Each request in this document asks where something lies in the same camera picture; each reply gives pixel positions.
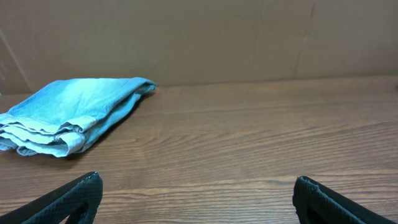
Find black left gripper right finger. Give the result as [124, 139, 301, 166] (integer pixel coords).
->
[292, 176, 395, 224]

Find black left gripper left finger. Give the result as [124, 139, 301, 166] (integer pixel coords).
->
[1, 172, 103, 224]

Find folded light blue denim shorts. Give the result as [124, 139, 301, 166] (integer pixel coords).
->
[1, 77, 156, 157]

